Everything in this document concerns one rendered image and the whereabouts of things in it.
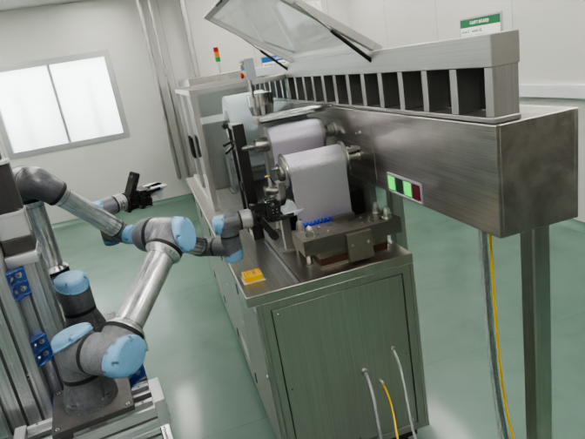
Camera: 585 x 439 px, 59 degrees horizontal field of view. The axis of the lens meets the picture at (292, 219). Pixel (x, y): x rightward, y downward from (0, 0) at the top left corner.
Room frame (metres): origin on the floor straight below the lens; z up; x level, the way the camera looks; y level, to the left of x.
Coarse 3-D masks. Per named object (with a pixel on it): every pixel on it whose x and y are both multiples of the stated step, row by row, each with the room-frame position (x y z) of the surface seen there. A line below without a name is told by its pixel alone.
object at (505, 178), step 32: (352, 128) 2.15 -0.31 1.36; (384, 128) 1.85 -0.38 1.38; (416, 128) 1.62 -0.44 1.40; (448, 128) 1.44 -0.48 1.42; (480, 128) 1.30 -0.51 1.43; (512, 128) 1.25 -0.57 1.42; (544, 128) 1.27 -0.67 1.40; (576, 128) 1.30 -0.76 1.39; (352, 160) 2.20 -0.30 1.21; (384, 160) 1.88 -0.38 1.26; (416, 160) 1.64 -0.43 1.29; (448, 160) 1.45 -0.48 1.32; (480, 160) 1.31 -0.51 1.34; (512, 160) 1.25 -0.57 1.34; (544, 160) 1.27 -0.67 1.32; (576, 160) 1.30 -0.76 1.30; (448, 192) 1.46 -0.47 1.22; (480, 192) 1.31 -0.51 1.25; (512, 192) 1.25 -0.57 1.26; (544, 192) 1.27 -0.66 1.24; (576, 192) 1.30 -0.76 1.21; (480, 224) 1.32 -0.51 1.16; (512, 224) 1.25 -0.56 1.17; (544, 224) 1.27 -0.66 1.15
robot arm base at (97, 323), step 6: (96, 306) 1.81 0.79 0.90; (84, 312) 1.75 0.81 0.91; (90, 312) 1.76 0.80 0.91; (96, 312) 1.79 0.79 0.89; (66, 318) 1.75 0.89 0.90; (72, 318) 1.74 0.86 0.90; (78, 318) 1.74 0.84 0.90; (84, 318) 1.74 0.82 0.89; (90, 318) 1.75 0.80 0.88; (96, 318) 1.77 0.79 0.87; (102, 318) 1.80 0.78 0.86; (66, 324) 1.75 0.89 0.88; (72, 324) 1.73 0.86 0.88; (96, 324) 1.77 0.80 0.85; (102, 324) 1.77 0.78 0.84; (96, 330) 1.74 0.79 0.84
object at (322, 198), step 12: (312, 180) 2.00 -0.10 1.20; (324, 180) 2.01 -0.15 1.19; (336, 180) 2.02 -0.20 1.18; (300, 192) 1.99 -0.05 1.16; (312, 192) 2.00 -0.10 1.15; (324, 192) 2.01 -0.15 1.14; (336, 192) 2.02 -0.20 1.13; (348, 192) 2.03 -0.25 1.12; (300, 204) 1.98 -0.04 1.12; (312, 204) 1.99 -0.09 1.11; (324, 204) 2.01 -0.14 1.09; (336, 204) 2.02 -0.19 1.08; (348, 204) 2.03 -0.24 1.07; (300, 216) 1.98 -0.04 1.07; (312, 216) 1.99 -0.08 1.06; (324, 216) 2.00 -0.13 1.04
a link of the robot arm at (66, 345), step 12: (84, 324) 1.35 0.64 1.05; (60, 336) 1.31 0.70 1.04; (72, 336) 1.28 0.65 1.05; (84, 336) 1.30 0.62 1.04; (60, 348) 1.27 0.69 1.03; (72, 348) 1.27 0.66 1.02; (60, 360) 1.28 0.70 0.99; (72, 360) 1.26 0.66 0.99; (60, 372) 1.29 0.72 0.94; (72, 372) 1.27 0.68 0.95; (84, 372) 1.25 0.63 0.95
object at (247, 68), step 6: (240, 60) 2.58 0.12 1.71; (246, 60) 2.55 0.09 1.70; (252, 60) 2.56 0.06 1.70; (240, 66) 2.59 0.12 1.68; (246, 66) 2.54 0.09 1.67; (252, 66) 2.56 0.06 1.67; (246, 72) 2.54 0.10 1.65; (252, 72) 2.55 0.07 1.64; (246, 78) 2.55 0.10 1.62; (252, 78) 2.55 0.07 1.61
